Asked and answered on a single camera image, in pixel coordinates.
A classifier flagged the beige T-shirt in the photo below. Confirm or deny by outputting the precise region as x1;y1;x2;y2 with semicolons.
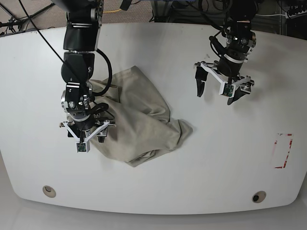
90;66;193;167

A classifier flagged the left table cable grommet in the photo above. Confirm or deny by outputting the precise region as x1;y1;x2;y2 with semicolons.
42;185;56;198

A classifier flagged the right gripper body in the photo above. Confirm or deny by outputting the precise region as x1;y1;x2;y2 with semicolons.
59;113;116;143

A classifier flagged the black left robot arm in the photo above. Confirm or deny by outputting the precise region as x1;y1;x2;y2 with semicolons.
195;0;258;105

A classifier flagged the white power strip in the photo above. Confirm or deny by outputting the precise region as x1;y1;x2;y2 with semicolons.
285;4;307;19

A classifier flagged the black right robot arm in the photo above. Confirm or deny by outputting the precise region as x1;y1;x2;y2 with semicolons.
54;0;112;145

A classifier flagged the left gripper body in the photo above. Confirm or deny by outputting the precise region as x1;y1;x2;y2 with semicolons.
194;57;254;93

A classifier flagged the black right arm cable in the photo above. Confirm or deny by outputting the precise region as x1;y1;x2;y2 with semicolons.
90;49;113;113

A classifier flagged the table cable grommet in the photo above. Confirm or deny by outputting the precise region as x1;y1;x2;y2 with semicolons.
42;185;56;198
252;191;266;204

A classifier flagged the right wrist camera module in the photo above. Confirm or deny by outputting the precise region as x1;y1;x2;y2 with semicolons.
76;142;90;152

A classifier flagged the black tripod stand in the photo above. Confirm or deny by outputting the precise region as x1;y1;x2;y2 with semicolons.
0;0;55;36

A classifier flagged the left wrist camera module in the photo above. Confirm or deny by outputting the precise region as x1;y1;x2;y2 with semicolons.
221;82;236;98

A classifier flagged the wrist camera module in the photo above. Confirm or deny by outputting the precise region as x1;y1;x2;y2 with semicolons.
76;142;90;152
221;82;236;98

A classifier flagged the right table cable grommet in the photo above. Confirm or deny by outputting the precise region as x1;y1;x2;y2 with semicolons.
252;191;266;204

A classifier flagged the red tape rectangle marking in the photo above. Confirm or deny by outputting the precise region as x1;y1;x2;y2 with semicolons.
272;133;293;169

